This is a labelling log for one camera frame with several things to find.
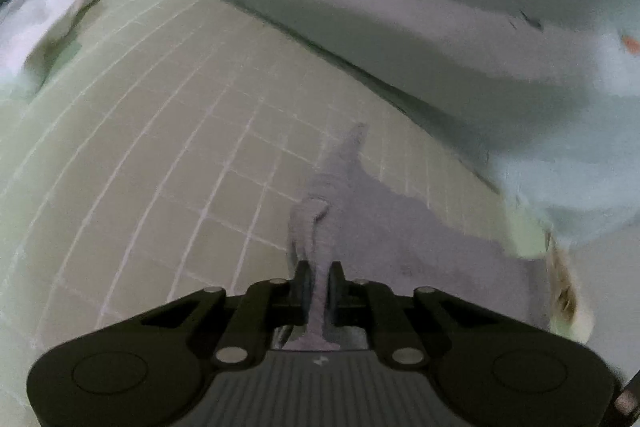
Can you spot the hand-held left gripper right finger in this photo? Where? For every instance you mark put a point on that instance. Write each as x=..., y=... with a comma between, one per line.
x=336, y=289

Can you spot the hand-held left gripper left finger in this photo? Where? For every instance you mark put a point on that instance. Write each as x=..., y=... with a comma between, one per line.
x=301, y=289

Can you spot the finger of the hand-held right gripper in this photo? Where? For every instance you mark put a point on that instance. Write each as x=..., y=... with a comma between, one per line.
x=627, y=404

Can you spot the grey hoodie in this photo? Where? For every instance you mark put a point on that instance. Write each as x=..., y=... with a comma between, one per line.
x=400, y=252

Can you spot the beige cloth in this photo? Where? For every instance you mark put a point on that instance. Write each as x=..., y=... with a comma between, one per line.
x=567, y=292

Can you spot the green checkered mat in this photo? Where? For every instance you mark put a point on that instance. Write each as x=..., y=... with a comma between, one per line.
x=175, y=157

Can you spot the light blue printed bedsheet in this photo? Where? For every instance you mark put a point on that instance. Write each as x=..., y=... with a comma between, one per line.
x=450, y=57

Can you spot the white shirt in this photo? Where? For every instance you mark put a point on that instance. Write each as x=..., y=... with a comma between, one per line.
x=40, y=22

